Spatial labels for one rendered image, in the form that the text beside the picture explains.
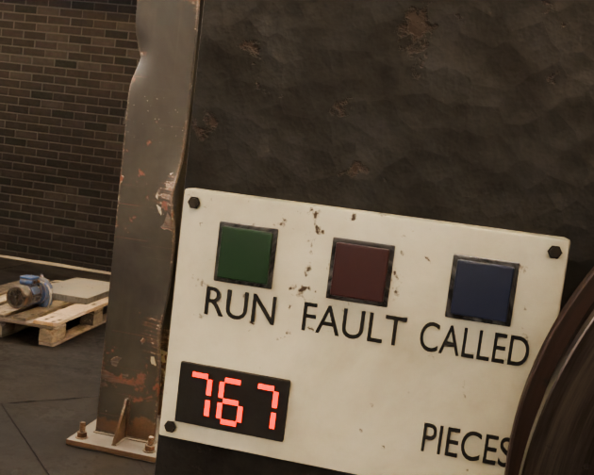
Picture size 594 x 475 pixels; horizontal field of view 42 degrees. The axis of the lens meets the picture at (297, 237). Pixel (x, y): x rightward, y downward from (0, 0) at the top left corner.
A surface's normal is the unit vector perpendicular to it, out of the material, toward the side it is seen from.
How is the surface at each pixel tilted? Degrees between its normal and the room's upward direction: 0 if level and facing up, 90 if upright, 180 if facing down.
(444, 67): 90
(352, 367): 90
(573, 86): 90
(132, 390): 90
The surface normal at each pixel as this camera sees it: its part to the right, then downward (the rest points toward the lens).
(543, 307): -0.21, 0.07
